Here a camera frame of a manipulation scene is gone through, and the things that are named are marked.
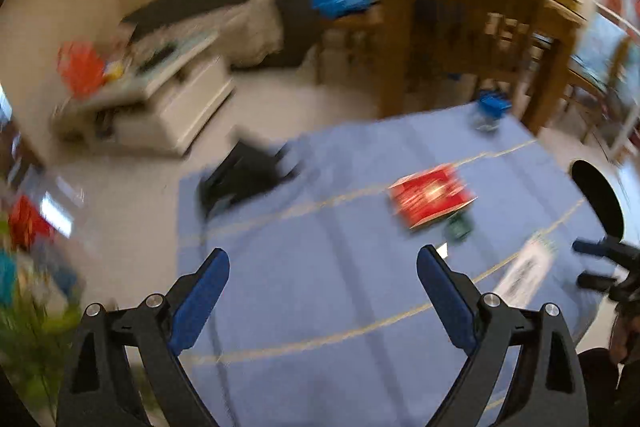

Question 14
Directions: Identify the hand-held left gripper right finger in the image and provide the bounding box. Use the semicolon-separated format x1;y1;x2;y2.
416;244;590;427

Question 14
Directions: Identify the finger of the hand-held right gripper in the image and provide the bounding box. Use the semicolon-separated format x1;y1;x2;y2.
572;239;640;267
577;273;621;292

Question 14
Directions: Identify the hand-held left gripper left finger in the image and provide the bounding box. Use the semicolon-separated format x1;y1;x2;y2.
56;248;232;427

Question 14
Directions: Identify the person's right forearm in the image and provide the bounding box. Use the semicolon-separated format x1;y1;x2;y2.
575;302;640;427

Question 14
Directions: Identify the white flat wrapper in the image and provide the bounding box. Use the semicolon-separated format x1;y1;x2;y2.
494;236;557;304

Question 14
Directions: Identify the small green packet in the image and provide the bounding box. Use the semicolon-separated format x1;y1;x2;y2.
444;212;475;244

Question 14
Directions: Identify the red orange carton box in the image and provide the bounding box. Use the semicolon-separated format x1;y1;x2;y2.
388;163;477;231

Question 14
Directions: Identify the blue striped tablecloth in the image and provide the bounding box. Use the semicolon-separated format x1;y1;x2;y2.
177;101;608;427

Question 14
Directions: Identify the black folding phone stand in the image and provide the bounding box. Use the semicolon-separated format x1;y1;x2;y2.
197;141;302;219

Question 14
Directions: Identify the green long-leaf potted plant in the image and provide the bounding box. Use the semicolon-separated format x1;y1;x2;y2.
0;217;87;427

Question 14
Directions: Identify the blue capped glass jar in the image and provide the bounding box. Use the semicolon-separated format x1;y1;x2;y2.
469;90;512;134

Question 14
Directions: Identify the red gift box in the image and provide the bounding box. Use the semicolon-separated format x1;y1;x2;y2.
9;193;55;252

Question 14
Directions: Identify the white coffee table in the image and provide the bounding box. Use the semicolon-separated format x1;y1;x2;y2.
51;31;237;158

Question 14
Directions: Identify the light blue cushion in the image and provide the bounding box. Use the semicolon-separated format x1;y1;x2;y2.
574;13;632;75

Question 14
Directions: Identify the black wifi router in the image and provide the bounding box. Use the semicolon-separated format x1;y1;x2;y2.
140;46;176;72

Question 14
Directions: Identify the orange plastic bag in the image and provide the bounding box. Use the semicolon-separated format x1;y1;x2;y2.
56;41;109;98

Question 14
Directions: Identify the wooden dining table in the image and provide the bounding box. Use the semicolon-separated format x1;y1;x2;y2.
378;0;587;136

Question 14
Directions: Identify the white lace sofa cover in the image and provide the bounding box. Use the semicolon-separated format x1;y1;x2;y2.
234;0;281;68

